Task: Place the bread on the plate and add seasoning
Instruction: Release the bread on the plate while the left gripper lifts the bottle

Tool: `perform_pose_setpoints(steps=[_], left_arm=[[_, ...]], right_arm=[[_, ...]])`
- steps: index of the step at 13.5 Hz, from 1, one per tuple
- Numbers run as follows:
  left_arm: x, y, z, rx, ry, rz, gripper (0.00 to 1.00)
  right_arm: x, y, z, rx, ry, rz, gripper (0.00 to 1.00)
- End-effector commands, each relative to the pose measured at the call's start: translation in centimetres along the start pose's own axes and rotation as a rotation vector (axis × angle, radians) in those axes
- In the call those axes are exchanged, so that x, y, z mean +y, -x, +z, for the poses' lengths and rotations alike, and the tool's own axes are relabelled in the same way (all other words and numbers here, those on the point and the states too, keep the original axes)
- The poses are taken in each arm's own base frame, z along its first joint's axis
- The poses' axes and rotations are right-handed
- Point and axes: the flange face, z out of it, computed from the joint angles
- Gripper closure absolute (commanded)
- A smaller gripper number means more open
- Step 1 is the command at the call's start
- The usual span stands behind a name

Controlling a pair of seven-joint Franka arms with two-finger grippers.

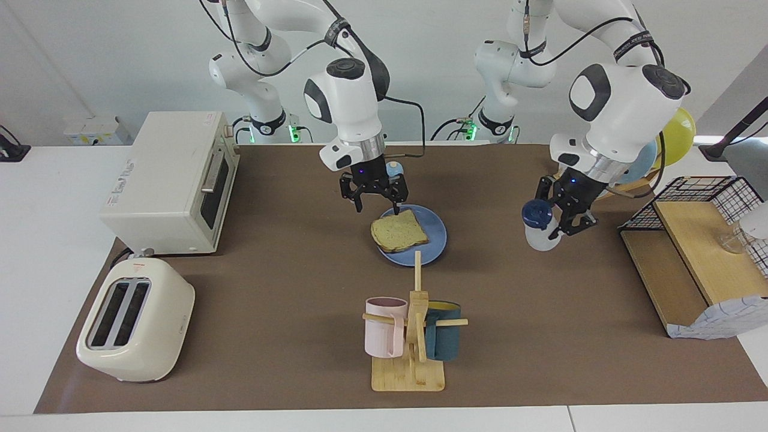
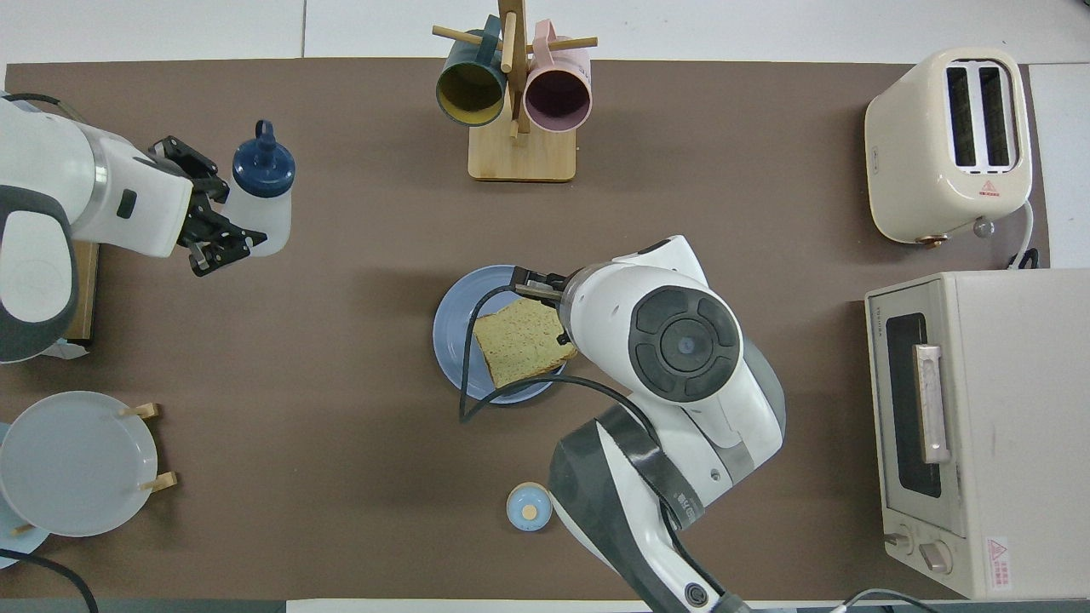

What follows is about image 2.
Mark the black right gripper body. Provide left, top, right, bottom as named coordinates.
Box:
left=509, top=266, right=571, bottom=307

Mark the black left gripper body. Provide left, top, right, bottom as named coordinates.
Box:
left=181, top=177, right=214, bottom=249

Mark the white squeeze bottle blue cap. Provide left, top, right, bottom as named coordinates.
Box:
left=223, top=120, right=297, bottom=258

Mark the toasted bread slice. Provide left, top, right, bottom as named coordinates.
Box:
left=473, top=297, right=579, bottom=391

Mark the blue round plate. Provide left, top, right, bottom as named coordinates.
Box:
left=433, top=265, right=569, bottom=405

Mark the wooden plate rack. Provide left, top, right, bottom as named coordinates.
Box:
left=10, top=402, right=179, bottom=537

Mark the grey plate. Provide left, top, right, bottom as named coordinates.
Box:
left=0, top=391, right=159, bottom=538

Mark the light blue plate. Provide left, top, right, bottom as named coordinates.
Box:
left=0, top=423, right=50, bottom=570

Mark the wooden mug tree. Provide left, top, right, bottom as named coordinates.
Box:
left=432, top=0, right=599, bottom=183

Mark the brown table mat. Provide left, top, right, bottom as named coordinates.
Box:
left=0, top=58, right=1050, bottom=601

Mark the pink mug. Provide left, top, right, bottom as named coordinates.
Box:
left=523, top=20, right=593, bottom=134

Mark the dark teal mug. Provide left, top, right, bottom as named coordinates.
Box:
left=436, top=14, right=509, bottom=128

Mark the cream two-slot toaster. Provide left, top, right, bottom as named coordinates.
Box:
left=864, top=47, right=1034, bottom=248

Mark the cream toaster oven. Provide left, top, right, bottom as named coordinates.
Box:
left=864, top=271, right=1090, bottom=600

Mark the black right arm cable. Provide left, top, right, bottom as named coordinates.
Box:
left=459, top=285, right=742, bottom=613

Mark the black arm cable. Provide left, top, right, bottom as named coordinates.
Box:
left=459, top=285, right=742, bottom=613
left=0, top=549, right=100, bottom=613

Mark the wooden shelf with wire basket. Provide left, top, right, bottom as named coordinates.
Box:
left=64, top=241, right=100, bottom=343

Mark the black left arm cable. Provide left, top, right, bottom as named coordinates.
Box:
left=0, top=549, right=100, bottom=613

